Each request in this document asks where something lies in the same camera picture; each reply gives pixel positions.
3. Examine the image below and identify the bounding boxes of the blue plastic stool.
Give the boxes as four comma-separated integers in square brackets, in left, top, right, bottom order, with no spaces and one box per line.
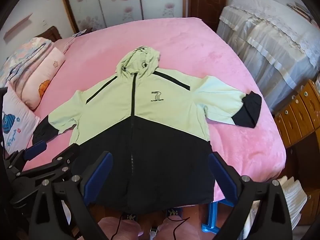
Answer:
[202,200,241,233]

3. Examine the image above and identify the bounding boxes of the stack of white towels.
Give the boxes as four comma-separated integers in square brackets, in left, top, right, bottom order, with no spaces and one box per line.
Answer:
[242,176,308,232]

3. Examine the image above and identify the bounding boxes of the pink bed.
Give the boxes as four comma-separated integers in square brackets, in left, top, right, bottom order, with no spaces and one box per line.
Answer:
[24,17,287,205]

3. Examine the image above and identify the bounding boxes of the pink pillow with orange flower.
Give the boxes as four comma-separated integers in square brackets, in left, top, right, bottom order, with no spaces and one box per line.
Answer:
[14,47,66,110]

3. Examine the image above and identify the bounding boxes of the pink cartoon print pillow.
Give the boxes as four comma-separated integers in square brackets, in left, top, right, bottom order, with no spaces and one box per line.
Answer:
[1,85,40,155]

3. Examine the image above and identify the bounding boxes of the dark wooden headboard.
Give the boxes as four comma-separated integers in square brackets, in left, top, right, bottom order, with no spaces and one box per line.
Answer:
[35,26,63,43]

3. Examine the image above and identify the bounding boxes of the light wooden wall shelf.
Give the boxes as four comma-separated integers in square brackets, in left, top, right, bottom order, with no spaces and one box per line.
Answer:
[5,14,33,40]

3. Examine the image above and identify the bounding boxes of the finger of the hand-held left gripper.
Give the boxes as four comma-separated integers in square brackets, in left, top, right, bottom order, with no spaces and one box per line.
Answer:
[21,144,80,180]
[5,140,48,167]

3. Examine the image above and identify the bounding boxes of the floral sliding door wardrobe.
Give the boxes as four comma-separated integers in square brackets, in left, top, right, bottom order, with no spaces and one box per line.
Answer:
[59,0,190,33]

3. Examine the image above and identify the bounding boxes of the folded floral quilt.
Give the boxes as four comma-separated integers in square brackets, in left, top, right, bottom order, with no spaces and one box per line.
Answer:
[0,37,54,88]

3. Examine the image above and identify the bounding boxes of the brown wooden door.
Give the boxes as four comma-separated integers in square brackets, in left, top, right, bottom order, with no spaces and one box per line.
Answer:
[187,0,241,33]

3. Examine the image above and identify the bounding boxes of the person's legs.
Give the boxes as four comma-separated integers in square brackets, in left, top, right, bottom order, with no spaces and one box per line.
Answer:
[97,216,212,240]

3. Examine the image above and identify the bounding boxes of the wooden drawer cabinet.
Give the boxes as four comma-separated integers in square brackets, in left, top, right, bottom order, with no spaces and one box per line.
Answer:
[274,79,320,227]

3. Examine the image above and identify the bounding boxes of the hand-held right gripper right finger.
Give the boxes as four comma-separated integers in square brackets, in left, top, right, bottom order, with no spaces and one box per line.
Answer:
[208,151,293,240]

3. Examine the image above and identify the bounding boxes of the patterned slipper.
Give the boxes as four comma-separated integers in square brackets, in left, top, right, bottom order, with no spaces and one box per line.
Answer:
[122,211,140,223]
[164,207,184,220]

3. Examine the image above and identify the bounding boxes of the green and black hooded jacket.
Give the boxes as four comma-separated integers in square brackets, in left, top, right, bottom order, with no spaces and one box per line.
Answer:
[32,45,262,214]

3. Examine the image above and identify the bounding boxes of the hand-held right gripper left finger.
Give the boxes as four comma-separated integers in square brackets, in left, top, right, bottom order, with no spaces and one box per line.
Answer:
[29,151,113,240]

